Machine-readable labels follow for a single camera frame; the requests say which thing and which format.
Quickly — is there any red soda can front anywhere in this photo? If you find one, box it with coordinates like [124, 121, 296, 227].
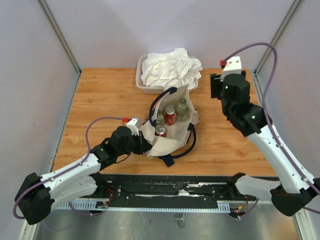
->
[154, 124, 168, 137]

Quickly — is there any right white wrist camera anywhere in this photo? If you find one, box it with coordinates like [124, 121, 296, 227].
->
[220, 56, 242, 77]

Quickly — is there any aluminium frame post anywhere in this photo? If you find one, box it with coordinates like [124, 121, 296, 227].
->
[254, 0, 305, 75]
[36, 0, 82, 76]

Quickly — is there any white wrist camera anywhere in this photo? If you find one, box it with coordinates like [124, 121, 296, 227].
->
[125, 117, 142, 136]
[220, 56, 242, 77]

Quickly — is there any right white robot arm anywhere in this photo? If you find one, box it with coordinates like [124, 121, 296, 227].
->
[210, 71, 320, 217]

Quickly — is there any right aluminium frame post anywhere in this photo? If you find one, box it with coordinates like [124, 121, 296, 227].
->
[254, 0, 305, 75]

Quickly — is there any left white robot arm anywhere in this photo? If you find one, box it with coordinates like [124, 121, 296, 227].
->
[13, 126, 152, 225]

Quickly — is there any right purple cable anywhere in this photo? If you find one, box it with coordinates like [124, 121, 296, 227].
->
[224, 41, 320, 215]

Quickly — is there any red soda can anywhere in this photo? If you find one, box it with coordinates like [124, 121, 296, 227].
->
[164, 105, 176, 126]
[154, 124, 168, 137]

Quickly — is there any red soda can back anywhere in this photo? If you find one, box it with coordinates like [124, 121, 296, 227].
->
[164, 105, 176, 126]

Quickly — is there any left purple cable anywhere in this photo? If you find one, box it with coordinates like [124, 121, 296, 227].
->
[12, 116, 126, 220]

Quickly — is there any clear glass bottle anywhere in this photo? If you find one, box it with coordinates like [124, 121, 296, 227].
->
[156, 109, 165, 125]
[176, 98, 189, 122]

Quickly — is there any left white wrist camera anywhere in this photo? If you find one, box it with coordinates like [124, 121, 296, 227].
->
[125, 117, 142, 136]

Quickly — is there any clear plastic bin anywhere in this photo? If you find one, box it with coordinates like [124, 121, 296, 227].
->
[135, 54, 201, 95]

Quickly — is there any purple cable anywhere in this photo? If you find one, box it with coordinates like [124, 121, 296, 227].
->
[224, 41, 320, 215]
[12, 116, 126, 220]

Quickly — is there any beige canvas tote bag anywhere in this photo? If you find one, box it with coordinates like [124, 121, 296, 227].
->
[140, 86, 199, 167]

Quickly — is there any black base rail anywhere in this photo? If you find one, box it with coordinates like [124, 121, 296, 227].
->
[49, 172, 258, 211]

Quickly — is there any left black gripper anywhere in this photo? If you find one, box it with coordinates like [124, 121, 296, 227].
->
[117, 130, 153, 156]

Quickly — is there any left aluminium frame post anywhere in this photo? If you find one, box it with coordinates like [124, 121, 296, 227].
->
[36, 0, 82, 76]

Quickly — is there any white crumpled cloth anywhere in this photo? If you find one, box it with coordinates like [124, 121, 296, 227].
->
[140, 47, 204, 90]

